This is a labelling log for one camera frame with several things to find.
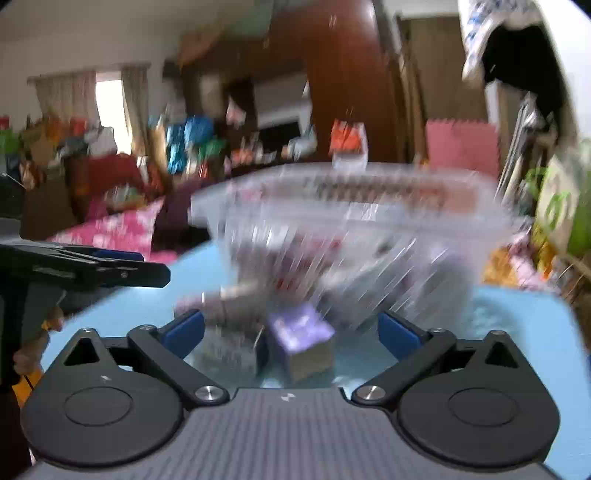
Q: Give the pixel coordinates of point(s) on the person's left hand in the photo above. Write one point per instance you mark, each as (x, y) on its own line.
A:
(32, 350)

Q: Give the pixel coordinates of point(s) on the white barcode box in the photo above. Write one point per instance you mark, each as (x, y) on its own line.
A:
(233, 348)

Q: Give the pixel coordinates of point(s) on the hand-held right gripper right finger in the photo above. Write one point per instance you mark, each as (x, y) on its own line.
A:
(398, 334)

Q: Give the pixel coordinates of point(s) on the pink foam mat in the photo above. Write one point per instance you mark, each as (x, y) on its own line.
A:
(461, 145)

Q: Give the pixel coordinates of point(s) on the pink floral blanket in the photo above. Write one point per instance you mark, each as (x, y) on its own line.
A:
(120, 226)

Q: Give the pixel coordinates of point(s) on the brown wooden board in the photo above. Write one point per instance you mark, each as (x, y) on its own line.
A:
(438, 69)

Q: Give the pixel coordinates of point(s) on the dark wooden wardrobe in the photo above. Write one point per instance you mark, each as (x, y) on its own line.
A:
(341, 78)

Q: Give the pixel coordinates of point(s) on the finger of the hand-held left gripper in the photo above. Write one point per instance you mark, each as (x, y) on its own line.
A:
(134, 274)
(115, 254)

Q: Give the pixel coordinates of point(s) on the orange and white plastic bag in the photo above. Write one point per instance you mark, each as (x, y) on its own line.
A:
(348, 141)

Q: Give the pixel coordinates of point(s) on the beige curtain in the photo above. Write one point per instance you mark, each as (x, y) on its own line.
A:
(64, 99)

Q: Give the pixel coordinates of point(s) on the clear plastic basket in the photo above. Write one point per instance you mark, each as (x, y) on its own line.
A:
(360, 230)

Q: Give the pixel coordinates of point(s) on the green shopping bag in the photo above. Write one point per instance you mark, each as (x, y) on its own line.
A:
(561, 203)

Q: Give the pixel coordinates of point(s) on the white and black hanging jacket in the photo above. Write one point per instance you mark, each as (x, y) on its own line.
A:
(521, 50)

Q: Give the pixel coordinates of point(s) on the large purple box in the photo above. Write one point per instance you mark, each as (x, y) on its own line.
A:
(302, 341)

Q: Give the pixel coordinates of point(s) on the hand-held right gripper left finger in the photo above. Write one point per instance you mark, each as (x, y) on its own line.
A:
(184, 333)

